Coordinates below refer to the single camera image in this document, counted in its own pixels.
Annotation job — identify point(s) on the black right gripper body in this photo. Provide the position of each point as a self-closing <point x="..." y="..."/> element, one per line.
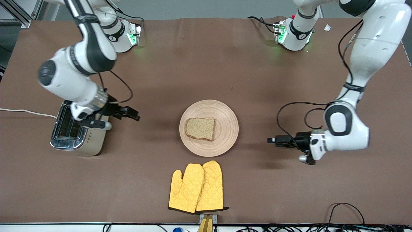
<point x="112" y="110"/>

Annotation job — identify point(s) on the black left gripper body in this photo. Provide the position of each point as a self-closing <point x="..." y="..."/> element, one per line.
<point x="300" y="139"/>

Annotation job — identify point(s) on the round wooden plate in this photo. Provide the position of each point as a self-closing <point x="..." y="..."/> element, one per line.
<point x="225" y="141"/>

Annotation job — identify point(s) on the slice of bread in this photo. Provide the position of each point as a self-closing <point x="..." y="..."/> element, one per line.
<point x="199" y="129"/>

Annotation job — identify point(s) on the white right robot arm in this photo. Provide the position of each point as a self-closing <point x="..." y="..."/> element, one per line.
<point x="64" y="77"/>

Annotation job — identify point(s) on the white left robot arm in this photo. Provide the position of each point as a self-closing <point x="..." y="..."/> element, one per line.
<point x="376" y="38"/>

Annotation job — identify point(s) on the cream and chrome toaster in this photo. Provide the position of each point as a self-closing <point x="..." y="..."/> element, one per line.
<point x="93" y="141"/>

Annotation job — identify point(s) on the brown table cover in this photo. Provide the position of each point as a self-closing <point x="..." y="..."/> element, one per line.
<point x="257" y="80"/>

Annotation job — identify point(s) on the yellow quilted oven mitt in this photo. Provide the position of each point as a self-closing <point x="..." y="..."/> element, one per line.
<point x="186" y="190"/>
<point x="212" y="187"/>

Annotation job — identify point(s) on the small white paper tag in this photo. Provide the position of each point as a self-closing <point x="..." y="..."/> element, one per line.
<point x="327" y="27"/>

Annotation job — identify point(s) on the small blue cap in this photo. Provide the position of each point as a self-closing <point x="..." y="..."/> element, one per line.
<point x="177" y="230"/>

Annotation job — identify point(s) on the grey metal bracket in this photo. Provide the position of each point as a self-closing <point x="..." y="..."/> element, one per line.
<point x="215" y="219"/>

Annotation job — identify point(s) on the aluminium frame profile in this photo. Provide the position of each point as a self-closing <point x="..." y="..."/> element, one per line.
<point x="16" y="13"/>

